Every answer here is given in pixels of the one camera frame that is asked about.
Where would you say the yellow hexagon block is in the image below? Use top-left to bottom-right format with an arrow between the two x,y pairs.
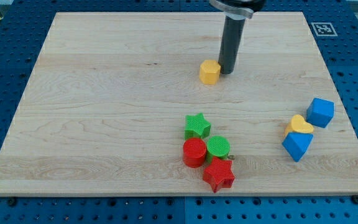
199,60 -> 221,85

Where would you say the blue cube block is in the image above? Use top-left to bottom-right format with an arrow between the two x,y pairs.
306,98 -> 334,128

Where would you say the green star block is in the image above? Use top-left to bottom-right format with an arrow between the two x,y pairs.
184,113 -> 211,140

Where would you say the red cylinder block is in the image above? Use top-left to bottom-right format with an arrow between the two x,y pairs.
183,138 -> 206,168

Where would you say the green cylinder block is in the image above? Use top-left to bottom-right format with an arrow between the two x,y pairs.
206,136 -> 230,164

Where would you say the light wooden board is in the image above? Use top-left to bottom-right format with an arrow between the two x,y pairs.
0,12 -> 358,197

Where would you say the red star block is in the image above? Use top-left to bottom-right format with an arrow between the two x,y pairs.
203,156 -> 236,193

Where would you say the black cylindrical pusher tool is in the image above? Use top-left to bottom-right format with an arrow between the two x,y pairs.
218,16 -> 246,75

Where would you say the yellow heart block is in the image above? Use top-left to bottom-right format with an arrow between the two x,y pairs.
283,114 -> 314,137

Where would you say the blue triangle block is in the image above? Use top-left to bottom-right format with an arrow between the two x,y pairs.
282,133 -> 314,162

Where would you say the white fiducial marker tag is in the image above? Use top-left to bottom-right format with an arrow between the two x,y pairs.
311,22 -> 337,37

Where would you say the silver metal clamp ring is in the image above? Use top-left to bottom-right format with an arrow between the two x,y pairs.
209,0 -> 255,20

